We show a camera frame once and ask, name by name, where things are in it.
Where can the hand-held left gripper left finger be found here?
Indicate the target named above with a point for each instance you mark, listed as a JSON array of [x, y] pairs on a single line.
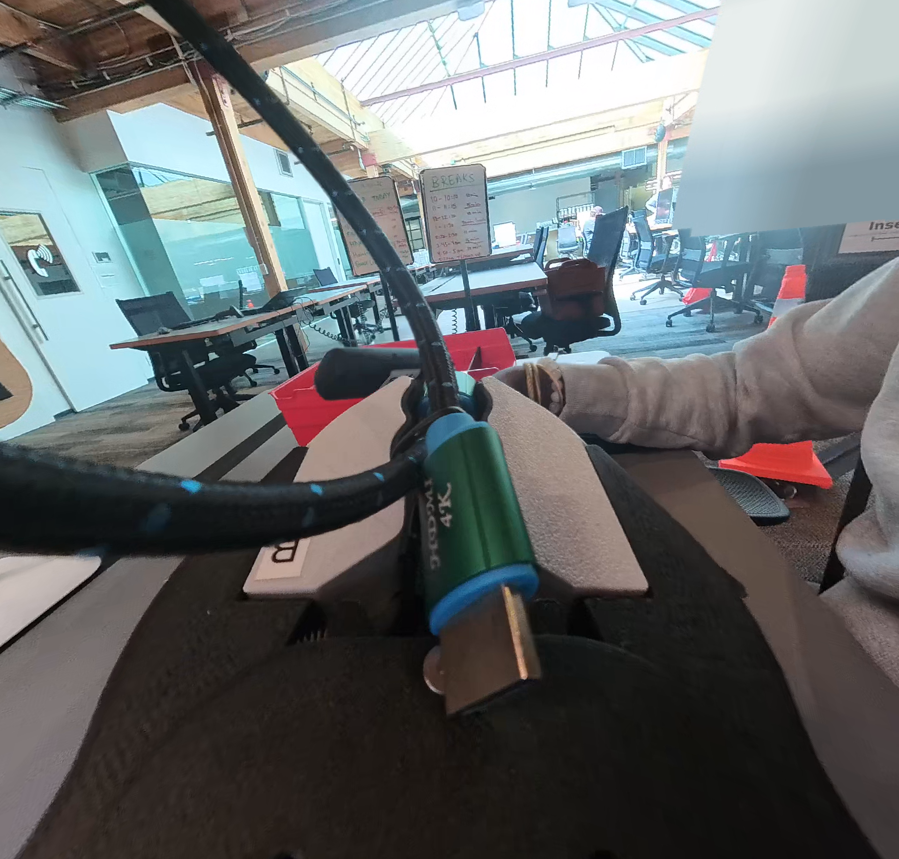
[[351, 423]]

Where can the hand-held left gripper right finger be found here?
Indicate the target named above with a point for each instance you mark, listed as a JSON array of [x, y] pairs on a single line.
[[562, 493]]

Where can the person's right forearm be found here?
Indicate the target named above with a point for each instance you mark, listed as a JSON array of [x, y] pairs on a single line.
[[702, 395]]

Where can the red plastic bin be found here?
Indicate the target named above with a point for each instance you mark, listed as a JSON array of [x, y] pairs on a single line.
[[484, 353]]

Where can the wooden office desk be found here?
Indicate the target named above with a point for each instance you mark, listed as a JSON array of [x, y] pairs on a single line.
[[491, 279], [211, 328]]

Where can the brown-backed office chair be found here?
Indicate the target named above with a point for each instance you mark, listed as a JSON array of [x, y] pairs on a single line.
[[576, 290]]

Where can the black office chair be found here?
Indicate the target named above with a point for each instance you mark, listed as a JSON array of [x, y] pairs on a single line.
[[709, 269], [660, 255], [161, 311]]

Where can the whiteboard with handwritten list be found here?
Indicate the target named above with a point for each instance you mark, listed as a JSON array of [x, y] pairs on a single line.
[[393, 205], [455, 212]]

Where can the person's torso in grey sweater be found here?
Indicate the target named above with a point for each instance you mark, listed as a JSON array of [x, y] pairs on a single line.
[[871, 522]]

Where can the phone symbol door sign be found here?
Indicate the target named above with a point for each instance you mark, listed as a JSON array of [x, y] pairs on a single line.
[[39, 258]]

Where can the white paper sign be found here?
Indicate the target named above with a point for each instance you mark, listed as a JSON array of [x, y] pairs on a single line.
[[871, 237]]

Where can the wooden support post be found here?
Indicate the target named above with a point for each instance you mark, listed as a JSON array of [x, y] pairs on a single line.
[[239, 184]]

